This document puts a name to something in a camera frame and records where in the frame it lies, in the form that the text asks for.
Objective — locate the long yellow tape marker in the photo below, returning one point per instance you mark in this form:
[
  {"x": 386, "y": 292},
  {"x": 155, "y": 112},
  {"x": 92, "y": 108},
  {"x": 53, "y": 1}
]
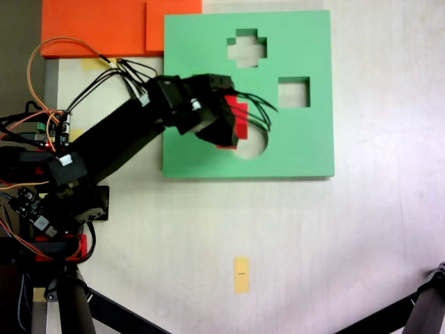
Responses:
[{"x": 241, "y": 282}]

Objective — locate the red cross columnar block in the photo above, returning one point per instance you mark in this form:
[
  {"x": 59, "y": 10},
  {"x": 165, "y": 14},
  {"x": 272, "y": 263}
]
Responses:
[{"x": 241, "y": 121}]

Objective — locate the small yellow tape piece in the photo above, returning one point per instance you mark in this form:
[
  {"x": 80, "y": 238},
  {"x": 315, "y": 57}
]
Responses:
[
  {"x": 39, "y": 295},
  {"x": 77, "y": 134}
]

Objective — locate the thin black tripod strut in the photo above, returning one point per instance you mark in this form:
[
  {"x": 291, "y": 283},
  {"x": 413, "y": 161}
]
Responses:
[
  {"x": 128, "y": 315},
  {"x": 379, "y": 315}
]

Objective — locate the large flat orange block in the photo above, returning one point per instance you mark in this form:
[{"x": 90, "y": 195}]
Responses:
[{"x": 94, "y": 28}]

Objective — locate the grey metal strip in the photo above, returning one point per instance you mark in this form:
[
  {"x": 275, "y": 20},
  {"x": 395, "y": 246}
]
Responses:
[{"x": 50, "y": 83}]

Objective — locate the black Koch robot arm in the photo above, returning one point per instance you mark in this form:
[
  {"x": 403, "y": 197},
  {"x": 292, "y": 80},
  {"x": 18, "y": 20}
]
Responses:
[{"x": 114, "y": 132}]

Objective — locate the small black adapter board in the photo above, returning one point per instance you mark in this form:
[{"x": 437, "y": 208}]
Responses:
[{"x": 31, "y": 208}]

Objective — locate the red printed base clamp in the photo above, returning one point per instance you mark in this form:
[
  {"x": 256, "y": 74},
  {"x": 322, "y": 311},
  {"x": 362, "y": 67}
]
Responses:
[{"x": 82, "y": 244}]

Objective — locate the green board with shaped holes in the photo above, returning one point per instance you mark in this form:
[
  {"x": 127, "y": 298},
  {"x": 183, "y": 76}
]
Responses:
[{"x": 299, "y": 146}]

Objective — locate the wide yellow tape piece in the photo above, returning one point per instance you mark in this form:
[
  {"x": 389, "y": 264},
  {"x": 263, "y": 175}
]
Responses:
[{"x": 91, "y": 64}]

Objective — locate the thick black tripod leg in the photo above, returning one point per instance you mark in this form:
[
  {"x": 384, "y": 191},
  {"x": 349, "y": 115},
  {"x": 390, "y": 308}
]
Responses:
[
  {"x": 427, "y": 306},
  {"x": 71, "y": 306}
]

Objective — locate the circuit board with green terminal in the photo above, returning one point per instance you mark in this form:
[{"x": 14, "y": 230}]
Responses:
[{"x": 55, "y": 130}]

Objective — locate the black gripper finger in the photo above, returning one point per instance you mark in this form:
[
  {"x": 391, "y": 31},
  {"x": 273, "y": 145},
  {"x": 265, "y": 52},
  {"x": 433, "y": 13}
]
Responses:
[
  {"x": 222, "y": 128},
  {"x": 220, "y": 83}
]

